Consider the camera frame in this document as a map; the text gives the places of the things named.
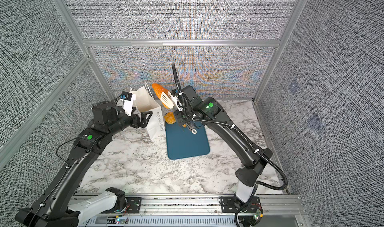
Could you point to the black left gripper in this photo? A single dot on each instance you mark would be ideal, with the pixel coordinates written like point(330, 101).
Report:
point(138, 124)

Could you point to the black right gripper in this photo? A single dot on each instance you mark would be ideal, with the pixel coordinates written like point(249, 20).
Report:
point(181, 120)

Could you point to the orange croissant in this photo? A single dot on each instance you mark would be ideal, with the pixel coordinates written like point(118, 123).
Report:
point(159, 89)

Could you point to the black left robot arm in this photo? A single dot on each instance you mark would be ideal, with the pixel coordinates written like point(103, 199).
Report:
point(52, 208)

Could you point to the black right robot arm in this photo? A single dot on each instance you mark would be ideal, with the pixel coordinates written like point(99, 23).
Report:
point(211, 114)

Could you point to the round golden bun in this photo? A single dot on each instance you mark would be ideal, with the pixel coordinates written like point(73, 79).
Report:
point(170, 118)

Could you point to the teal serving tray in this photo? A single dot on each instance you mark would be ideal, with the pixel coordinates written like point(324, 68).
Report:
point(182, 143)

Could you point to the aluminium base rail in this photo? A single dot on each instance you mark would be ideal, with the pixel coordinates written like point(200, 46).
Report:
point(192, 210)

